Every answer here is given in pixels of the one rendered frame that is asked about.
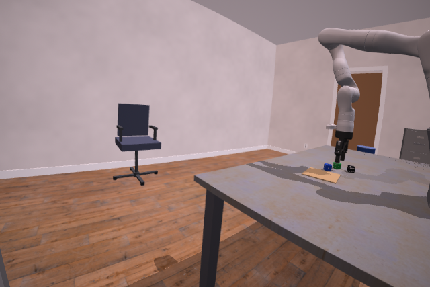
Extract peach flat square mat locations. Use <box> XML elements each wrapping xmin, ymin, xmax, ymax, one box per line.
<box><xmin>302</xmin><ymin>167</ymin><xmax>341</xmax><ymax>183</ymax></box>

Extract black die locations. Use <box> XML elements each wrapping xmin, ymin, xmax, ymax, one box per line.
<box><xmin>347</xmin><ymin>165</ymin><xmax>355</xmax><ymax>173</ymax></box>

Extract blue die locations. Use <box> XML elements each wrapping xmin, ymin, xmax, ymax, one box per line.
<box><xmin>323</xmin><ymin>163</ymin><xmax>332</xmax><ymax>171</ymax></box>

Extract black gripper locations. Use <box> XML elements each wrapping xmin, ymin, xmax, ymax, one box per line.
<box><xmin>334</xmin><ymin>130</ymin><xmax>353</xmax><ymax>164</ymax></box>

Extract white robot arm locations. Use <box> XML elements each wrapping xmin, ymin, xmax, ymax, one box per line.
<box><xmin>318</xmin><ymin>28</ymin><xmax>430</xmax><ymax>132</ymax></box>

